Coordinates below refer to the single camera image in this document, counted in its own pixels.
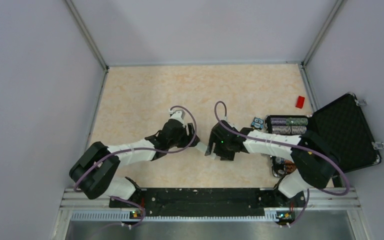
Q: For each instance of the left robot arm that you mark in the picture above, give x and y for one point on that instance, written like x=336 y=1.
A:
x=94 y=174

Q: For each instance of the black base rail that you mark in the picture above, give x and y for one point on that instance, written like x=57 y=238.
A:
x=213 y=202

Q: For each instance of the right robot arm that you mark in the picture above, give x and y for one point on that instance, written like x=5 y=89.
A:
x=315 y=161

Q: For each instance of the blue owl figurine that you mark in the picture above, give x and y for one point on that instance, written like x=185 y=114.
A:
x=257 y=123

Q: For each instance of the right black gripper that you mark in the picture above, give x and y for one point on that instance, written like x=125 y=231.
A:
x=228 y=156

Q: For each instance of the black poker chip case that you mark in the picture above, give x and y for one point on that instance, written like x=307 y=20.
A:
x=342 y=125

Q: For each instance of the white remote control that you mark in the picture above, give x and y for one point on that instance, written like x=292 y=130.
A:
x=203 y=149

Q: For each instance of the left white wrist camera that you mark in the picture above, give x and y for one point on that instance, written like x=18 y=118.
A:
x=177 y=115

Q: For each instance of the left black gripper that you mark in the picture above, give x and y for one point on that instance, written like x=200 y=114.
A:
x=188 y=138

